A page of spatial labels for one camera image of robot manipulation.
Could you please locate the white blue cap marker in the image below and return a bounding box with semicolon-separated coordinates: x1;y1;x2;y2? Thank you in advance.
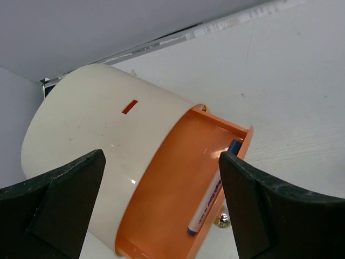
185;139;242;237

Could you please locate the peach top drawer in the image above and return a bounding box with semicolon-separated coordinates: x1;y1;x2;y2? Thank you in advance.
115;108;254;258

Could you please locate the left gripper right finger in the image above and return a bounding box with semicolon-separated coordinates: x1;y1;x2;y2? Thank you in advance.
219;152;344;258

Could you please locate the cream cylindrical drawer organizer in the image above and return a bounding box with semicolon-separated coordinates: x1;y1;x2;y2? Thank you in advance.
21;64;196;249

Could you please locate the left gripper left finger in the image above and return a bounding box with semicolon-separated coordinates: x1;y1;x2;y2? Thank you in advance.
1;149;106;258

